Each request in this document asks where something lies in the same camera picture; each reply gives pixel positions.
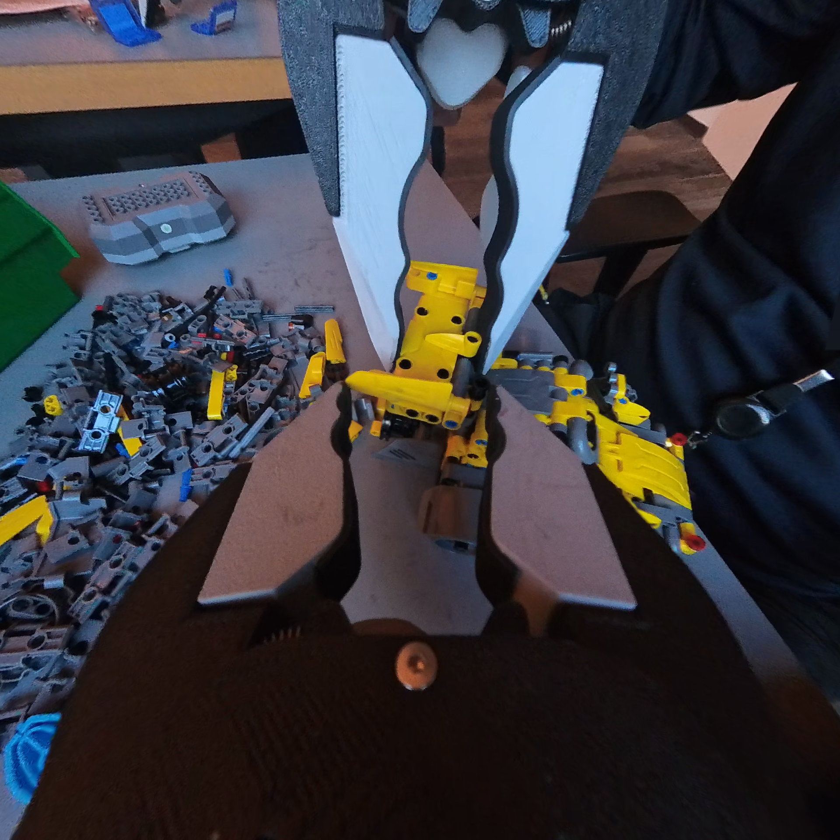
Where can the yellow grey brick toy vehicle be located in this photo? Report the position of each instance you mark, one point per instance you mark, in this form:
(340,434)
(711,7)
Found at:
(630,453)

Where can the person's dark clothed torso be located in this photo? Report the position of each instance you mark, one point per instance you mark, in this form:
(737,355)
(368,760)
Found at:
(775,263)

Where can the green plastic bin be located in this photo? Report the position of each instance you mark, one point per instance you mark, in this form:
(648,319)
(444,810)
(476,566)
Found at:
(26,282)

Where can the black badge reel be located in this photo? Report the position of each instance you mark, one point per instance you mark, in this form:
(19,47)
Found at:
(746,418)

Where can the pile of grey brick parts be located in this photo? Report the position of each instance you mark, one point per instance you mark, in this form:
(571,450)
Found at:
(145,433)

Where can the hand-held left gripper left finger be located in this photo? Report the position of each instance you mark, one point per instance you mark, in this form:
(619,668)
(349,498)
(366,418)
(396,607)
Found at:
(276,525)

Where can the yellow holed brick assembly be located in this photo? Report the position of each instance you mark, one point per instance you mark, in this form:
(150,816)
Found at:
(440,315)

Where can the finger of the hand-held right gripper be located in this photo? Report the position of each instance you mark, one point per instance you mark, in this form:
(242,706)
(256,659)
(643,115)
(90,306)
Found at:
(551,158)
(374,158)

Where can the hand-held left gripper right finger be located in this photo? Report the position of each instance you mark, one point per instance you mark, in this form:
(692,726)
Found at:
(558,525)

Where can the wooden edged background table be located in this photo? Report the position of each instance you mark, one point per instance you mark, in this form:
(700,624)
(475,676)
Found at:
(131,85)

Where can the blue brick piece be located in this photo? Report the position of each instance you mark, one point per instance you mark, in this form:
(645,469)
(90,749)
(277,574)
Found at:
(214,16)
(125,24)

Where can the grey desk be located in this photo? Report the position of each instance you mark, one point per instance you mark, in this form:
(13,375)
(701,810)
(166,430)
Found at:
(276,250)

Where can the grey brick hub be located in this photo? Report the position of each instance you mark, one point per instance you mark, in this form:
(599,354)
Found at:
(158,223)

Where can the blue brick separator tool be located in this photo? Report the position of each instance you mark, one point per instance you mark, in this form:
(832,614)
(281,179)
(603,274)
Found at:
(26,761)

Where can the person's right forearm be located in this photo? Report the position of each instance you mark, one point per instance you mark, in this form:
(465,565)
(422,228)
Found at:
(735,53)

